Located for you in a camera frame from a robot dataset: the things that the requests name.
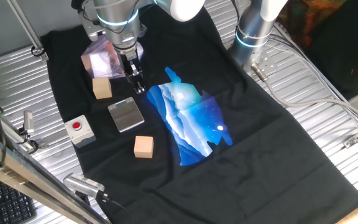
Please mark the light wooden cube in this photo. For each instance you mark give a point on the light wooden cube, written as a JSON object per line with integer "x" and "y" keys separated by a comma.
{"x": 143, "y": 147}
{"x": 102, "y": 88}

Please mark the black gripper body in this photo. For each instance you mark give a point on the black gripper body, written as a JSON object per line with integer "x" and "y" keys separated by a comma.
{"x": 129, "y": 63}

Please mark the large black bag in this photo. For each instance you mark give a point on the large black bag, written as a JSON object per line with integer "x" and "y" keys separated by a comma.
{"x": 346, "y": 46}

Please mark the small grey camera on rail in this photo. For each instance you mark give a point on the small grey camera on rail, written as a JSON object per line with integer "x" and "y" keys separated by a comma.
{"x": 28, "y": 121}

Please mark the aluminium frame beam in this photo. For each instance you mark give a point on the aluminium frame beam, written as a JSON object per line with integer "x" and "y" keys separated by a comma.
{"x": 26, "y": 177}

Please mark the grey box with red button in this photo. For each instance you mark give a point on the grey box with red button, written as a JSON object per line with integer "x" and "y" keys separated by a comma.
{"x": 80, "y": 132}

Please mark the colourful patterned fabric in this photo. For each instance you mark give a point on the colourful patterned fabric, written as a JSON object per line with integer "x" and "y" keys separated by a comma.
{"x": 306, "y": 18}

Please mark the black computer keyboard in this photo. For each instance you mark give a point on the black computer keyboard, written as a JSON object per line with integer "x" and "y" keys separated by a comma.
{"x": 9, "y": 203}

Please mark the translucent purple plastic bag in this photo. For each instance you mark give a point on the translucent purple plastic bag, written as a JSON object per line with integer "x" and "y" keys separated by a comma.
{"x": 101, "y": 63}

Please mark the slanted aluminium pole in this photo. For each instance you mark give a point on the slanted aluminium pole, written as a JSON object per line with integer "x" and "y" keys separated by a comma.
{"x": 26, "y": 28}

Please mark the silver ribbed depth camera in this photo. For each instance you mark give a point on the silver ribbed depth camera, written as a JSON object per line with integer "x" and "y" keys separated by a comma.
{"x": 82, "y": 185}

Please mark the silver digital scale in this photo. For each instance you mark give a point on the silver digital scale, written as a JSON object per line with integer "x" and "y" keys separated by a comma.
{"x": 126, "y": 115}

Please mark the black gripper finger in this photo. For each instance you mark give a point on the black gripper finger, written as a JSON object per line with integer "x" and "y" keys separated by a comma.
{"x": 130, "y": 79}
{"x": 139, "y": 84}

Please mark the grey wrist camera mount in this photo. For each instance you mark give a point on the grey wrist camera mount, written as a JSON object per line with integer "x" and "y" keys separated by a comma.
{"x": 91, "y": 30}

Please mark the metal mounting rail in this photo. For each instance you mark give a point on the metal mounting rail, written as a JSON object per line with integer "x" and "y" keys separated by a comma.
{"x": 14, "y": 133}

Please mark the black cloth with blue print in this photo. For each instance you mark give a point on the black cloth with blue print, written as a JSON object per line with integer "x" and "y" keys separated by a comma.
{"x": 259, "y": 155}

